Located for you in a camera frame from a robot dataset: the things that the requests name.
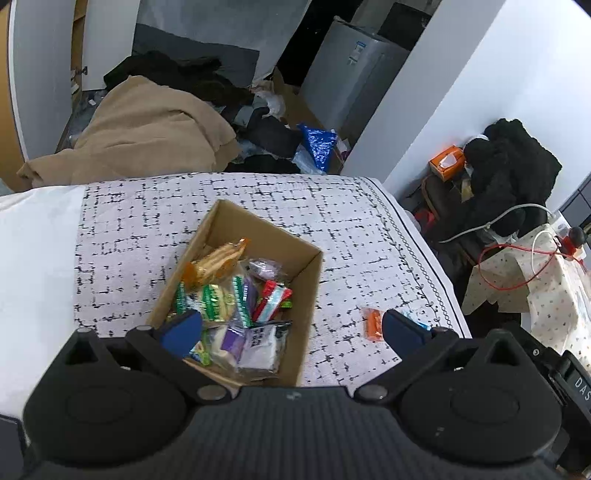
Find blue foil bag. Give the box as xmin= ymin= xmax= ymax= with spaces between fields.
xmin=297 ymin=123 xmax=338 ymax=173

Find black clothes pile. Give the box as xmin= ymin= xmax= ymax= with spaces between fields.
xmin=103 ymin=51 xmax=303 ymax=174

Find red candy bar packet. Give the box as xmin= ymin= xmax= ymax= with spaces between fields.
xmin=252 ymin=280 xmax=293 ymax=324

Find green snack packet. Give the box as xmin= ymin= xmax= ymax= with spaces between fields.
xmin=188 ymin=331 xmax=212 ymax=367

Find orange snack packet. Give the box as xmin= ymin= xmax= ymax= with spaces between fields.
xmin=362 ymin=307 xmax=384 ymax=342

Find cream dotted cloth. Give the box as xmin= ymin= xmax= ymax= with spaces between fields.
xmin=462 ymin=224 xmax=590 ymax=369

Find black sesame cake packet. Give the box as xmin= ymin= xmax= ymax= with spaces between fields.
xmin=238 ymin=322 xmax=291 ymax=375

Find orange tissue box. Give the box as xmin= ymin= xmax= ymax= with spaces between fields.
xmin=429 ymin=146 xmax=466 ymax=182

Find grey small refrigerator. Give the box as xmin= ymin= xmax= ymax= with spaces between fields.
xmin=300 ymin=19 xmax=410 ymax=144

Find cream long cake packet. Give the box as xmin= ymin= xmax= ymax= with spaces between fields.
xmin=204 ymin=326 xmax=245 ymax=374

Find tan blanket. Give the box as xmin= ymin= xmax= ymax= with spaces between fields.
xmin=17 ymin=76 xmax=240 ymax=188

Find white wardrobe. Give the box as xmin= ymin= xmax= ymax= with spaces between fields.
xmin=1 ymin=1 xmax=139 ymax=192

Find patterned white bed sheet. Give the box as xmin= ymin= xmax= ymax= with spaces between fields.
xmin=1 ymin=174 xmax=469 ymax=417

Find red cable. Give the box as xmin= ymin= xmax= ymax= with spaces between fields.
xmin=476 ymin=230 xmax=588 ymax=292

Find golden biscuit packet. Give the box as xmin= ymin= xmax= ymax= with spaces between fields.
xmin=181 ymin=238 xmax=249 ymax=291

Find purple round cake packet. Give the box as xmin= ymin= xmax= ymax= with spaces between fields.
xmin=246 ymin=258 xmax=287 ymax=283

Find white cable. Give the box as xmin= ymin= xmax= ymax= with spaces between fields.
xmin=438 ymin=202 xmax=571 ymax=287

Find brown cardboard box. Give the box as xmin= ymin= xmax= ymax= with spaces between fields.
xmin=147 ymin=200 xmax=322 ymax=387

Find green round cookie packet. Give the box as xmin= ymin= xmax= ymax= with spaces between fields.
xmin=171 ymin=274 xmax=257 ymax=328

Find blue square snack packet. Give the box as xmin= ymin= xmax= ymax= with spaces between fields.
xmin=401 ymin=309 xmax=432 ymax=331

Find black fuzzy garment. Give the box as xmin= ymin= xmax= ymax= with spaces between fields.
xmin=435 ymin=117 xmax=565 ymax=252

